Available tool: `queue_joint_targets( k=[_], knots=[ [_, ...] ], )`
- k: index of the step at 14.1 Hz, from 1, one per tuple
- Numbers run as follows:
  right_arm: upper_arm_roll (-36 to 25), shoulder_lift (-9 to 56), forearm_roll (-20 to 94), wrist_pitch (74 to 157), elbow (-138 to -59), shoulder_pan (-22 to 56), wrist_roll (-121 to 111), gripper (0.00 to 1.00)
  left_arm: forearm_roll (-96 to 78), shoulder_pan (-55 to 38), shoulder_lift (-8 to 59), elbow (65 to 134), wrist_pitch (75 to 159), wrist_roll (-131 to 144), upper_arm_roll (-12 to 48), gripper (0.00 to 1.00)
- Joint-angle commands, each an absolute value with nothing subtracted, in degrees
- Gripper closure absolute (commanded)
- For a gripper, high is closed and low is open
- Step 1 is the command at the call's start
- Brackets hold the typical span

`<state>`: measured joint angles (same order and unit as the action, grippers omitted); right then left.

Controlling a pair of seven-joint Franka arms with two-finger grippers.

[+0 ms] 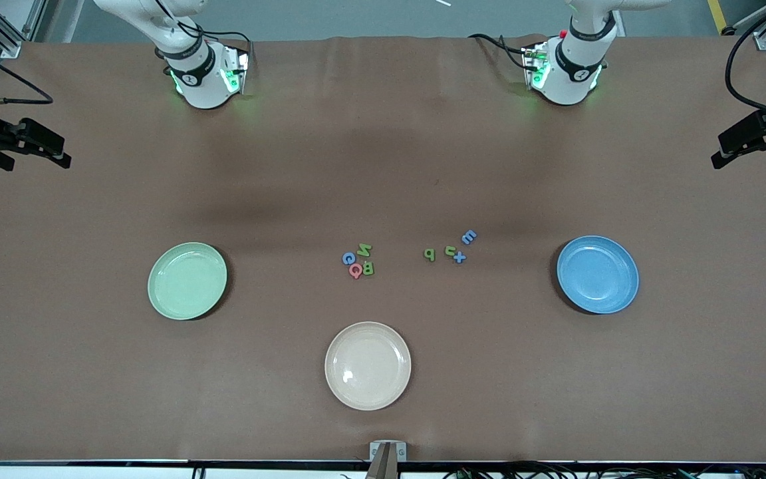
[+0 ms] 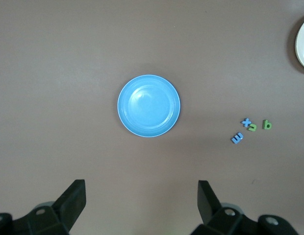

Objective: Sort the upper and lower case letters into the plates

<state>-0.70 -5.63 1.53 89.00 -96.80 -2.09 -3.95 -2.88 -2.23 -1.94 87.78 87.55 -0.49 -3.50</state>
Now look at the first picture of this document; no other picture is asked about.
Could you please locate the light green plate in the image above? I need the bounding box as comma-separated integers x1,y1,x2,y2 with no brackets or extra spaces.
148,241,228,321

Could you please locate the blue plate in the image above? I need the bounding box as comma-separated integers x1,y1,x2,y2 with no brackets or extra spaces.
557,236,640,315

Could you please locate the brown table mat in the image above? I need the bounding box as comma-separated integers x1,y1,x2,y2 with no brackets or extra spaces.
0,35,766,463

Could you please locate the beige plate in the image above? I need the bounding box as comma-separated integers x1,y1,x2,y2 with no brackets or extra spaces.
324,321,412,411

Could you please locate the black right base cable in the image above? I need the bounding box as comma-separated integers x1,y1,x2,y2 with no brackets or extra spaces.
177,20,254,54

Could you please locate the black base cable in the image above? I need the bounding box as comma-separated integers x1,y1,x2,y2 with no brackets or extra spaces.
177,20,254,54
468,33,533,71

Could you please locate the black left base cable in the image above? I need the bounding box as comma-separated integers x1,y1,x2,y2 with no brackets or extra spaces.
468,33,533,71

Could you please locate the white table edge rail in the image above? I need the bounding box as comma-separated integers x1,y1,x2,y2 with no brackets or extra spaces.
0,460,766,479

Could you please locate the black cable bundle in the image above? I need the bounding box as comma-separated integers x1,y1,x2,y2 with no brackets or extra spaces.
443,462,766,479

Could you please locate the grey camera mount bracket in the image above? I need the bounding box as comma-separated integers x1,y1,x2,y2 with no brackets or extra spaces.
364,440,408,479

